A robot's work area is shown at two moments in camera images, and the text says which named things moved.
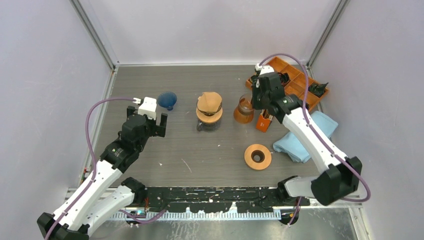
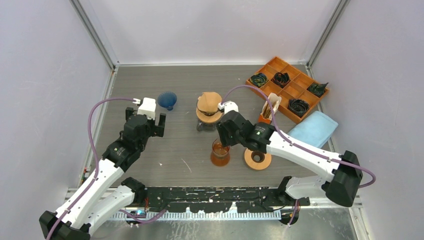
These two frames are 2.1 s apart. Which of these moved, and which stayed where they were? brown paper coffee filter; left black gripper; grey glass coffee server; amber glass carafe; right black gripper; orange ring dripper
Moved: right black gripper; amber glass carafe
Stayed: orange ring dripper; brown paper coffee filter; grey glass coffee server; left black gripper
